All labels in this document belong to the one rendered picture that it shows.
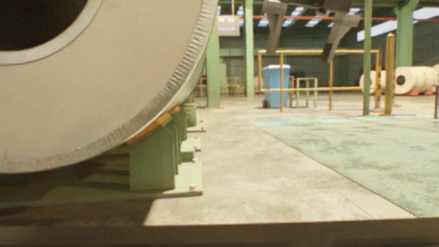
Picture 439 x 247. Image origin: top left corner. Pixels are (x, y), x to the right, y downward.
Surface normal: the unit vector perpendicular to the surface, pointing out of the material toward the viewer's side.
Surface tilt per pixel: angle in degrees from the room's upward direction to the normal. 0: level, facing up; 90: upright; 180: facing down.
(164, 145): 90
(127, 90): 90
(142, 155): 90
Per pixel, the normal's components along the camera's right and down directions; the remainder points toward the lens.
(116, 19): 0.10, 0.07
